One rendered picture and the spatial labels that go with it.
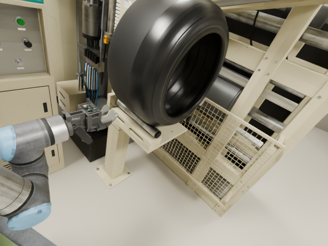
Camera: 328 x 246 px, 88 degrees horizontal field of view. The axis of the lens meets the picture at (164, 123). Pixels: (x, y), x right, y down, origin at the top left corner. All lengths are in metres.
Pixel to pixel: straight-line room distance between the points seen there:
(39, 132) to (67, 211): 1.10
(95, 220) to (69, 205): 0.24
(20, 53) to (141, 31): 0.75
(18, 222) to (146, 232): 1.11
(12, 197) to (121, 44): 0.55
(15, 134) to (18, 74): 0.72
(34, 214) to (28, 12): 0.93
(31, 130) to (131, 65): 0.36
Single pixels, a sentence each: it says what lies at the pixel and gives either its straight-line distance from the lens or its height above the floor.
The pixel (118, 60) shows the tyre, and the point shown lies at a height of 1.22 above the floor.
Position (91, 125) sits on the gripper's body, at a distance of 0.65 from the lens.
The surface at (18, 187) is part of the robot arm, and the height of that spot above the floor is 1.02.
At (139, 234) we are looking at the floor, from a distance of 1.56.
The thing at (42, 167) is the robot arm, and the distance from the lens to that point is 0.67.
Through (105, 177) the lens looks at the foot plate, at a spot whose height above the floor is 0.01.
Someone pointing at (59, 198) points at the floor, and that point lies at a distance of 1.68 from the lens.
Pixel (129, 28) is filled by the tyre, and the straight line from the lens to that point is 0.70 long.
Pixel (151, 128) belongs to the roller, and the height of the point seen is 0.92.
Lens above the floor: 1.45
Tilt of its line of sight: 35 degrees down
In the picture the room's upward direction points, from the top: 19 degrees clockwise
